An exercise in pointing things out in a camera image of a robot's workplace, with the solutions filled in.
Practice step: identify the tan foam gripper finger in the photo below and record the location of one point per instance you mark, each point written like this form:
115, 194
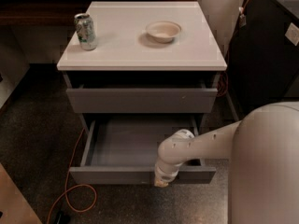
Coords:
160, 183

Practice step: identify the grey drawer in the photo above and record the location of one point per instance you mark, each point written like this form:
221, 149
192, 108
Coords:
122, 149
142, 100

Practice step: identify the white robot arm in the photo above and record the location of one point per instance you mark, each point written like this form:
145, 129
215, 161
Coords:
263, 154

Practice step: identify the grey top drawer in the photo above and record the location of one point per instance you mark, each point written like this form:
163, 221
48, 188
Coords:
142, 100

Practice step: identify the wooden board corner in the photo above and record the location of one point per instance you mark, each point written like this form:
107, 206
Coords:
14, 208

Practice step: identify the white paper bowl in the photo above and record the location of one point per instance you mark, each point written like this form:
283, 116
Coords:
163, 31

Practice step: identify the dark cabinet on right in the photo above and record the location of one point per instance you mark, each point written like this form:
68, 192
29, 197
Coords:
263, 62

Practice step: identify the green white soda can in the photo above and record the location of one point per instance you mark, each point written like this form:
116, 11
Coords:
85, 31

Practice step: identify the white tag on cabinet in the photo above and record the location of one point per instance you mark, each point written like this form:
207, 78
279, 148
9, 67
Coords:
242, 17

